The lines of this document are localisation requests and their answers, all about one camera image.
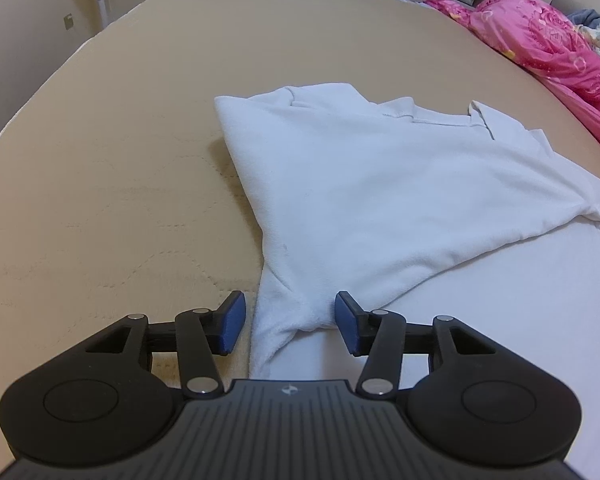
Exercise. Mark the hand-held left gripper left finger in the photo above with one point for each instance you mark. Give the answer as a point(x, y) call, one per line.
point(230, 322)

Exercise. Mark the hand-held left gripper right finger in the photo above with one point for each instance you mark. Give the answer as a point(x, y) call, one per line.
point(345, 325)

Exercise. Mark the white shirt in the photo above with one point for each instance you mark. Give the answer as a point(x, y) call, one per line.
point(380, 185)

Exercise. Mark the tan bed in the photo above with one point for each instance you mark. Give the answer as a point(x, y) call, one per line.
point(130, 135)

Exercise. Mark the pink floral quilt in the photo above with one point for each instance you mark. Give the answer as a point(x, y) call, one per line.
point(530, 35)

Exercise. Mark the blue-grey cloth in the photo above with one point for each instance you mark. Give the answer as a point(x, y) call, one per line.
point(585, 16)

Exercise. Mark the small low wall socket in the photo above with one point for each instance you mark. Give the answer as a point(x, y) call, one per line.
point(68, 20)

